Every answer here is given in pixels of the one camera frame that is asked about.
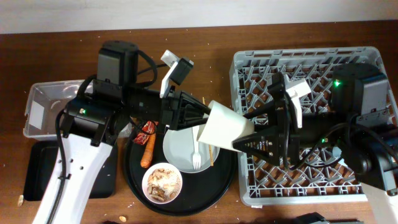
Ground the red snack wrapper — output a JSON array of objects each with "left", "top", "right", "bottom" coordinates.
[{"left": 133, "top": 121, "right": 158, "bottom": 145}]

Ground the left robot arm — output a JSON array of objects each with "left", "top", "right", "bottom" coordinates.
[{"left": 34, "top": 40, "right": 210, "bottom": 223}]

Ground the white bowl with food scraps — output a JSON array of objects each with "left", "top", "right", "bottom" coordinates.
[{"left": 142, "top": 162, "right": 183, "bottom": 205}]

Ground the grey dishwasher rack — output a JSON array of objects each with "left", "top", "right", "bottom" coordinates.
[{"left": 229, "top": 47, "right": 397, "bottom": 207}]

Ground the clear plastic bin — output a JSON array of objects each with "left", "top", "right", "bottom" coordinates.
[{"left": 22, "top": 79, "right": 133, "bottom": 141}]

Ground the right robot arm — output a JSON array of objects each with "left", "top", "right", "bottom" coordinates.
[{"left": 232, "top": 63, "right": 397, "bottom": 223}]

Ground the peanut on table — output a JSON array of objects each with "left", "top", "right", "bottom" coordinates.
[{"left": 17, "top": 195, "right": 24, "bottom": 207}]

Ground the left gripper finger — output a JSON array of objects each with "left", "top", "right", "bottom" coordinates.
[
  {"left": 178, "top": 118, "right": 207, "bottom": 130},
  {"left": 186, "top": 95, "right": 211, "bottom": 115}
]

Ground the small white cup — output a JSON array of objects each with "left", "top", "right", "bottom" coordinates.
[{"left": 197, "top": 100, "right": 254, "bottom": 151}]

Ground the black rectangular tray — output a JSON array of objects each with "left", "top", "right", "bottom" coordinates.
[{"left": 23, "top": 141, "right": 118, "bottom": 201}]

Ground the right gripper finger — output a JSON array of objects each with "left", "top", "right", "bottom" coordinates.
[
  {"left": 244, "top": 100, "right": 277, "bottom": 119},
  {"left": 232, "top": 126, "right": 280, "bottom": 165}
]

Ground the white plastic fork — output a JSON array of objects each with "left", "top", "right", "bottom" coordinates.
[{"left": 192, "top": 126, "right": 201, "bottom": 170}]

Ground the wooden chopstick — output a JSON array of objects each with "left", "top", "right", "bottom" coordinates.
[{"left": 202, "top": 96, "right": 214, "bottom": 167}]

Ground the orange carrot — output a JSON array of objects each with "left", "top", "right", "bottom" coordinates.
[{"left": 141, "top": 134, "right": 156, "bottom": 168}]

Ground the grey plate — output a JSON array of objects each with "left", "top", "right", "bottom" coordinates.
[{"left": 163, "top": 128, "right": 220, "bottom": 174}]

